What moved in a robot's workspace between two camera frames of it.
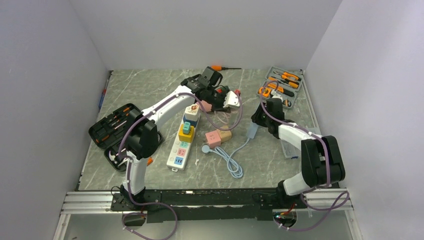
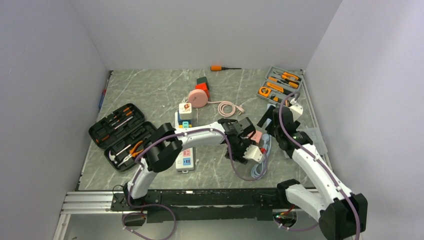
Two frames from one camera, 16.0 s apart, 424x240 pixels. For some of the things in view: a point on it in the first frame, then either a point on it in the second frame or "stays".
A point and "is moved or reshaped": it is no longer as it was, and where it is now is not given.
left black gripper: x=220 y=108 to x=238 y=157
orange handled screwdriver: x=218 y=68 stays
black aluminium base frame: x=164 y=204 stays
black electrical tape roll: x=287 y=102 stays
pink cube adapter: x=213 y=139 is moved or reshaped
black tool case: x=106 y=133 stays
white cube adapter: x=276 y=95 to x=297 y=111
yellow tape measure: x=264 y=91 stays
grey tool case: x=285 y=84 stays
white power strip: x=178 y=157 is moved or reshaped
